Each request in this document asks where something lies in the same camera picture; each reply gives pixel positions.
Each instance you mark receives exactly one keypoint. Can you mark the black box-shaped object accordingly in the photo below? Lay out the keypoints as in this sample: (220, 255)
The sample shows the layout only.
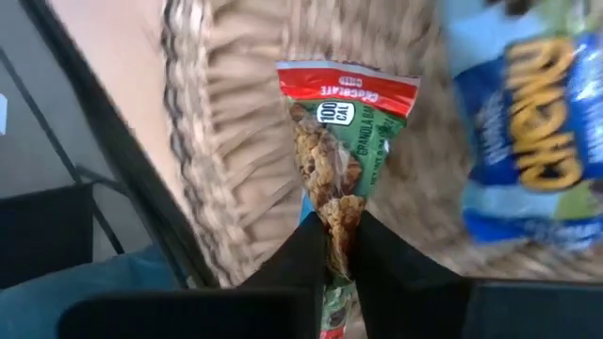
(42, 235)

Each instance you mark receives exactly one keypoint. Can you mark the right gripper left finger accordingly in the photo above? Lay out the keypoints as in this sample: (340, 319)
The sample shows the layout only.
(282, 301)

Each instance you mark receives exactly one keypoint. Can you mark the oatmeal raisin Chewy granola bar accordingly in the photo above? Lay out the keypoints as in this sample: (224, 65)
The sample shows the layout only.
(542, 117)

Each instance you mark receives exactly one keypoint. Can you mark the chocolate chip Chewy granola bar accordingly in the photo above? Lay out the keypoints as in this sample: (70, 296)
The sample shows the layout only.
(348, 122)

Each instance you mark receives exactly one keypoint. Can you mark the round woven wicker basket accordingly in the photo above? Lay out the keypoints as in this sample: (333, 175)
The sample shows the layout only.
(245, 141)

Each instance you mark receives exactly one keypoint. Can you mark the black frame crossbar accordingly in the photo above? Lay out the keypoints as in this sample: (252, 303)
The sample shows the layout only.
(120, 141)

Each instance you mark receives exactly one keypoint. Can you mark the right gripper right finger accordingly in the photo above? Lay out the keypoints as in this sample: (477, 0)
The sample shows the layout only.
(424, 306)

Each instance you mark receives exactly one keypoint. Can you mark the blue chair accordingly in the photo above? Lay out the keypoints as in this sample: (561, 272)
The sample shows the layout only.
(28, 311)

